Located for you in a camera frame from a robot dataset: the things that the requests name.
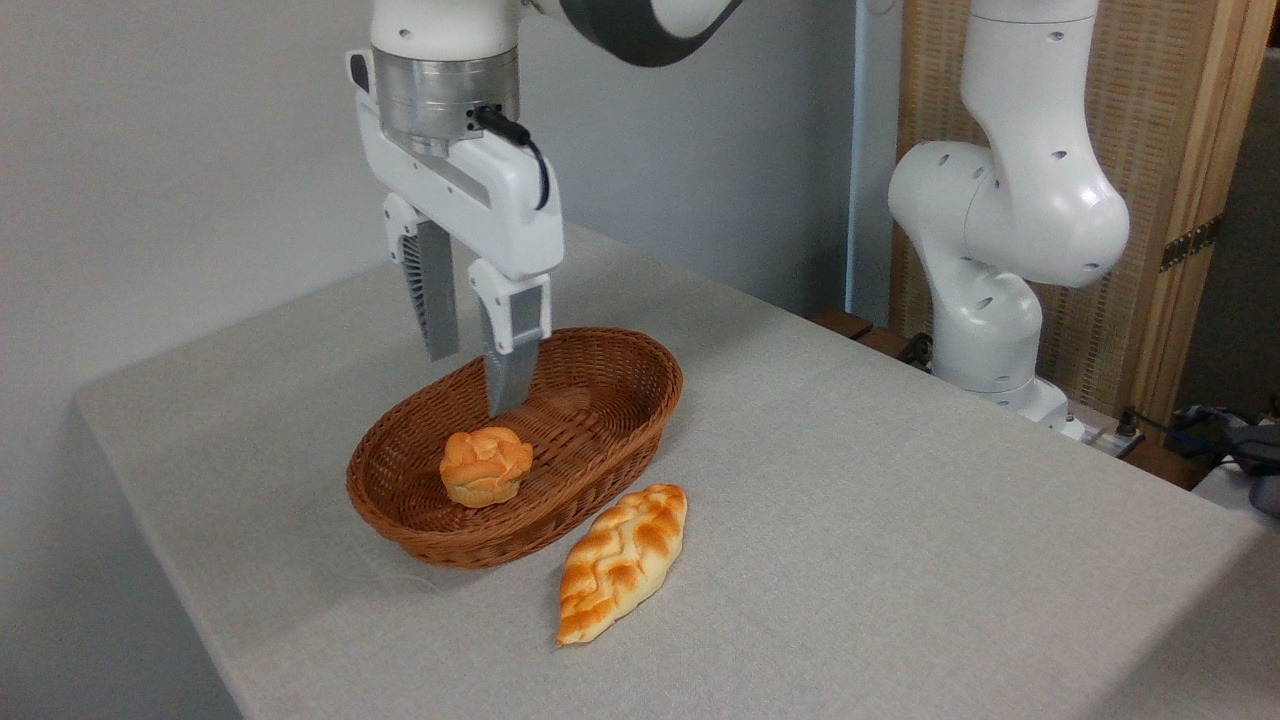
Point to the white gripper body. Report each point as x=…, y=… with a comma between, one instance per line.
x=490, y=200

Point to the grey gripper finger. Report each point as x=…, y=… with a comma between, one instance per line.
x=515, y=350
x=438, y=290

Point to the round orange muffin bread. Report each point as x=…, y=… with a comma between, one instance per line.
x=485, y=465

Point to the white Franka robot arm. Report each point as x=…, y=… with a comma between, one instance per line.
x=1030, y=200

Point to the brown wicker basket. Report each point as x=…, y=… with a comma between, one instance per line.
x=600, y=430

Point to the braided golden bread loaf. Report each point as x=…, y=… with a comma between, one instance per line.
x=620, y=565

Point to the grey tablecloth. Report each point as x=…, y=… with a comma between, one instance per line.
x=900, y=520

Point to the dark metal screen hinge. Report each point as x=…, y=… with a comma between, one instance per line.
x=1190, y=243

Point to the white vertical wall conduit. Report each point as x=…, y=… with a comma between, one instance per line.
x=856, y=150

